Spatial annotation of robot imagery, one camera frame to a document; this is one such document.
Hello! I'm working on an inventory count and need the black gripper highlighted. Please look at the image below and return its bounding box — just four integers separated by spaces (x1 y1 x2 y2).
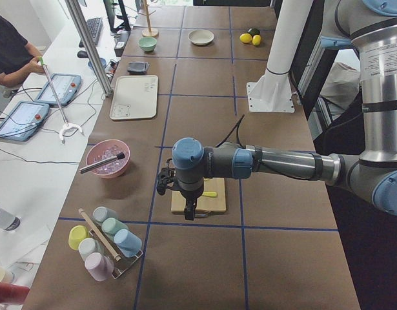
178 180 204 221

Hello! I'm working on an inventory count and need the cream round plate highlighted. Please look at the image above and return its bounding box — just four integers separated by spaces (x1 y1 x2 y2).
188 29 214 46

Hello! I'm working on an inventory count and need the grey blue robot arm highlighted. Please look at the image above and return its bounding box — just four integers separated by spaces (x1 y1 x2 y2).
157 1 397 220

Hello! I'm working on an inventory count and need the cream bear tray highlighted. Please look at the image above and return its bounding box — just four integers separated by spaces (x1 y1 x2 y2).
110 75 159 121

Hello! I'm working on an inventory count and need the bamboo cutting board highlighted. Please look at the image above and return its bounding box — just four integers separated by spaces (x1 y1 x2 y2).
171 178 227 217

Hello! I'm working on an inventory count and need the light blue cup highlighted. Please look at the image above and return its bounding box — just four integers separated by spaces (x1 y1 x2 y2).
114 229 142 258

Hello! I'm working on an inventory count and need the mint green cup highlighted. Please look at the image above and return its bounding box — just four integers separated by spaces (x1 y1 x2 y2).
101 217 128 241

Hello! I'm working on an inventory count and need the wooden dowel rod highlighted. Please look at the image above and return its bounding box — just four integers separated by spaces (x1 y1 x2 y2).
78 209 122 262

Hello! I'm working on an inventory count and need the clear acrylic cup rack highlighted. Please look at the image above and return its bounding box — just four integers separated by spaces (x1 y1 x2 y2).
89 230 143 280

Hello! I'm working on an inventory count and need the steel black-tipped muddler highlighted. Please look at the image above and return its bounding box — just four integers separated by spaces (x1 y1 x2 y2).
79 152 126 174

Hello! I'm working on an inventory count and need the grey-blue cup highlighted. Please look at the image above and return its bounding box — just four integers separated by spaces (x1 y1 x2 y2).
92 206 119 224

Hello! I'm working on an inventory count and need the pink cup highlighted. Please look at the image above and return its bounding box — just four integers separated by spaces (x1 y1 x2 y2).
85 253 114 282

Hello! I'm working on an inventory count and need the pink bowl with ice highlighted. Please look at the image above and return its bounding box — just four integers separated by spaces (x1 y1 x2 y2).
86 139 130 179

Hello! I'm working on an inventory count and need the white cup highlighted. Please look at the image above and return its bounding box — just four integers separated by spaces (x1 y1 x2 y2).
78 238 105 261

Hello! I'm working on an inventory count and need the yellow cup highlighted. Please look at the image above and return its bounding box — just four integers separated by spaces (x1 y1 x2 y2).
68 225 88 251

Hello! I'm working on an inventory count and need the reacher grabber tool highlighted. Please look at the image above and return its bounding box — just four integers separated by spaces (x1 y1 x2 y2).
38 56 83 143

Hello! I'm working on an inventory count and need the folded grey cloth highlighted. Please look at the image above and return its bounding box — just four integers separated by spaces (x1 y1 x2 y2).
127 61 150 75

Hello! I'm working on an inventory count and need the green bowl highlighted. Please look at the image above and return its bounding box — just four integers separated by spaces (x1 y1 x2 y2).
138 37 158 52

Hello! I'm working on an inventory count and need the far blue teach pendant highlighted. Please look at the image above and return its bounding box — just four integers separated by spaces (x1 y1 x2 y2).
35 73 82 107

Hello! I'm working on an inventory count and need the blue teach pendant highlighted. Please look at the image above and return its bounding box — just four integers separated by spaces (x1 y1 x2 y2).
35 73 82 107
0 101 50 141

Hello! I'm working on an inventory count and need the yellow lemon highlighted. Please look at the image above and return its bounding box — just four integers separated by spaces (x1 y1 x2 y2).
252 34 262 47
239 33 252 44

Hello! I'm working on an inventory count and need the wooden mug stand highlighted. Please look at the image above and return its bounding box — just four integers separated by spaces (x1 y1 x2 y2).
142 0 159 37

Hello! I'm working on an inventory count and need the grey bottle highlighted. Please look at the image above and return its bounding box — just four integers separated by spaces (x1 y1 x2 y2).
0 208 21 231

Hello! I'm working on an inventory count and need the near blue teach pendant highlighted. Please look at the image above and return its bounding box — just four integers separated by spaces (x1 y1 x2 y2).
0 101 50 141

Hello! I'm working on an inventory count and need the green avocado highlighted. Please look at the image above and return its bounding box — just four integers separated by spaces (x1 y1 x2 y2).
247 28 260 37

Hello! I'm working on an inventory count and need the cream cup at edge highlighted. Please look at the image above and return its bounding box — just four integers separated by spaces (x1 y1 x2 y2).
0 267 15 284

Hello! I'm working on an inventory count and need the red cylinder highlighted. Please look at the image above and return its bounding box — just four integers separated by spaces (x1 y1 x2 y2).
0 282 30 305

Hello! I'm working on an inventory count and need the black keyboard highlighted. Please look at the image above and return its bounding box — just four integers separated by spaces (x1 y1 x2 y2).
86 17 103 46

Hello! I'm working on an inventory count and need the person in black shirt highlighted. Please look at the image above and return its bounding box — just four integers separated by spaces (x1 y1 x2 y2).
0 15 45 88

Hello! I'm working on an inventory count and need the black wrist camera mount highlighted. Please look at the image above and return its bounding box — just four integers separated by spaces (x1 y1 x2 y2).
156 158 181 196

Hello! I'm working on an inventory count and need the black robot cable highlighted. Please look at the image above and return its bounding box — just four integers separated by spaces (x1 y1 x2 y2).
216 114 245 148

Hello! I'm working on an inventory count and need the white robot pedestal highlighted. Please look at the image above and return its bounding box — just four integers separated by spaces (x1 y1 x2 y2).
247 0 313 113

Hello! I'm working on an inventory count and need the aluminium frame post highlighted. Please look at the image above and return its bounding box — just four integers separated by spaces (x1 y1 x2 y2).
65 0 113 98

